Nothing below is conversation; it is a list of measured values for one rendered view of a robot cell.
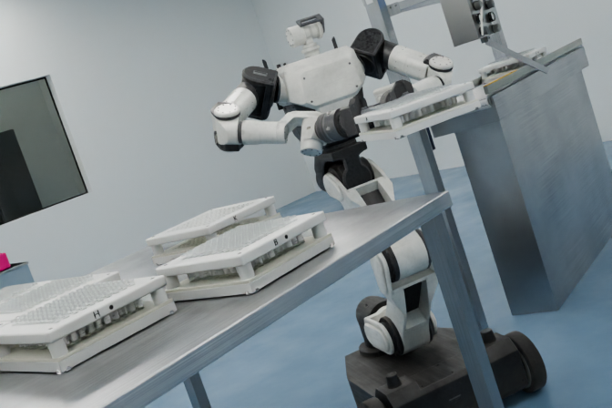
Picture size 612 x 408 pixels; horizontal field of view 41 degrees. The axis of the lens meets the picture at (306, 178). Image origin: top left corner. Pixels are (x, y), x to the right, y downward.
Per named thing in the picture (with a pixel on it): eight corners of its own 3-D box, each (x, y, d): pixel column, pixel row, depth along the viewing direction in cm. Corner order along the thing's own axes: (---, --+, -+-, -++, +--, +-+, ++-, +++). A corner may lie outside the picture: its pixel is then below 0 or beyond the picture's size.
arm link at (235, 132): (274, 124, 237) (209, 124, 240) (277, 155, 242) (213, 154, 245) (280, 107, 246) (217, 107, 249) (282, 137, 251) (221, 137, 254)
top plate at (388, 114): (475, 88, 208) (473, 80, 208) (391, 119, 201) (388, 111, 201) (432, 96, 232) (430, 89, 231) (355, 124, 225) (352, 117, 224)
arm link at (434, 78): (417, 116, 259) (459, 98, 269) (422, 86, 253) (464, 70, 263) (394, 101, 265) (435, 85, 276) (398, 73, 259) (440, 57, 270)
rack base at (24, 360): (62, 372, 132) (56, 359, 132) (-4, 371, 149) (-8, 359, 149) (177, 310, 149) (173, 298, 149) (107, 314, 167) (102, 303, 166)
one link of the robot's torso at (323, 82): (279, 161, 293) (247, 66, 288) (363, 131, 302) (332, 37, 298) (304, 161, 264) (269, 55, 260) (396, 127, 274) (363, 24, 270)
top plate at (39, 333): (51, 344, 132) (46, 332, 131) (-14, 345, 149) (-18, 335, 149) (168, 284, 149) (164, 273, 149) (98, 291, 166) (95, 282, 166)
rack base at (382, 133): (481, 107, 209) (478, 97, 208) (397, 138, 202) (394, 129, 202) (437, 113, 232) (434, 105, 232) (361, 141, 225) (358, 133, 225)
